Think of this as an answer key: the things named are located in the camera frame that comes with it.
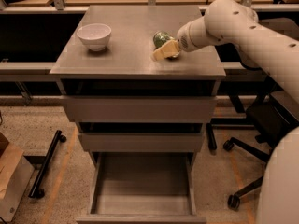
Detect black table leg foot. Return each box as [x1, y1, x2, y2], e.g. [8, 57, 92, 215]
[26, 130, 67, 199]

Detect grey drawer cabinet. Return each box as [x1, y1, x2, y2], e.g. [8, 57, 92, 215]
[50, 6, 225, 164]

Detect white ceramic bowl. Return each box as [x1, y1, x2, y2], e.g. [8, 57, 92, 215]
[77, 23, 112, 51]

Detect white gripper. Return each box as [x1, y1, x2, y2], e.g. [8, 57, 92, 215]
[151, 24, 193, 61]

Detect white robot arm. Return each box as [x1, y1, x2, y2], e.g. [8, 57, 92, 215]
[152, 0, 299, 224]

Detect green soda can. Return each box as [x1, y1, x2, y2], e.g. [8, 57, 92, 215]
[152, 31, 174, 61]

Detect black office chair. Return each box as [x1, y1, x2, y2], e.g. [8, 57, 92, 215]
[214, 17, 299, 211]

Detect black desk foot bar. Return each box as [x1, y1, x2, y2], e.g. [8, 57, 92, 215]
[206, 123, 217, 151]

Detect wooden box on floor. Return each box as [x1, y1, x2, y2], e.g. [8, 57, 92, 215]
[0, 133, 34, 224]

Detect grey top drawer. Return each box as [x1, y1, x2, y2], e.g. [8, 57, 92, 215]
[62, 96, 217, 123]

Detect grey open bottom drawer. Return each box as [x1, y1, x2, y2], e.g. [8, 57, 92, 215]
[77, 153, 206, 224]

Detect grey middle drawer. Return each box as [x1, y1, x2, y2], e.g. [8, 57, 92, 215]
[78, 133, 204, 152]

